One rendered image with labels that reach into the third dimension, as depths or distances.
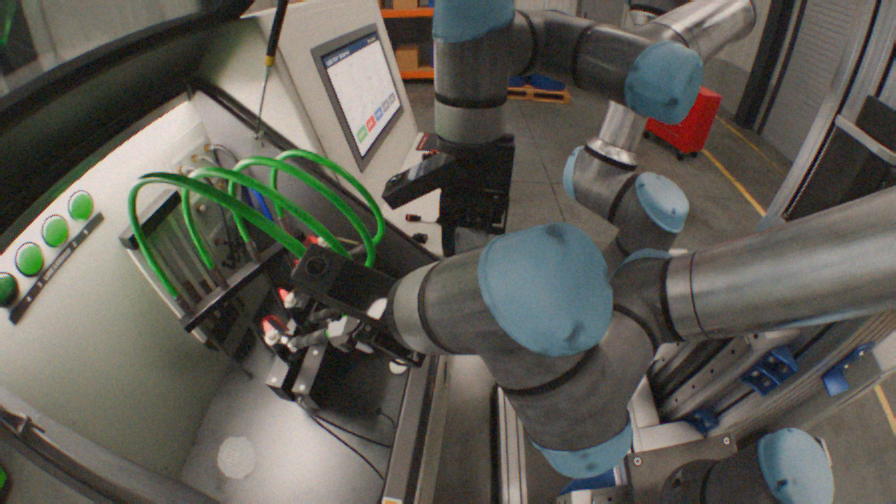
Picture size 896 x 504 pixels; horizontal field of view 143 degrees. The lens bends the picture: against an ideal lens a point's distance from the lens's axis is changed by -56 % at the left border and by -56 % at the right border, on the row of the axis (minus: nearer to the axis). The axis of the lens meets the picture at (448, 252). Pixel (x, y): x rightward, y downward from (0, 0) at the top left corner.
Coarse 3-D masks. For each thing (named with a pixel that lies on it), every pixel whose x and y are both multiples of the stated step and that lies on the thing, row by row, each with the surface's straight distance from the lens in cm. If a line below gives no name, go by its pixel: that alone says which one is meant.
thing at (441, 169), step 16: (432, 160) 41; (448, 160) 38; (400, 176) 42; (416, 176) 40; (432, 176) 39; (448, 176) 38; (464, 176) 38; (384, 192) 42; (400, 192) 41; (416, 192) 40
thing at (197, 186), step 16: (144, 176) 48; (160, 176) 45; (176, 176) 43; (128, 192) 54; (208, 192) 40; (224, 192) 39; (128, 208) 56; (240, 208) 38; (256, 224) 38; (272, 224) 38; (144, 240) 62; (288, 240) 38; (160, 272) 66
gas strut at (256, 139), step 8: (280, 0) 65; (288, 0) 65; (280, 8) 65; (280, 16) 65; (272, 24) 66; (280, 24) 66; (272, 32) 66; (280, 32) 66; (272, 40) 66; (272, 48) 67; (272, 56) 67; (264, 64) 68; (272, 64) 68; (264, 80) 70; (264, 88) 70; (264, 96) 71; (256, 128) 75; (256, 136) 75; (256, 144) 76
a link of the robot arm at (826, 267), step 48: (768, 240) 27; (816, 240) 26; (864, 240) 26; (624, 288) 31; (672, 288) 29; (720, 288) 27; (768, 288) 26; (816, 288) 26; (864, 288) 26; (672, 336) 30; (720, 336) 30
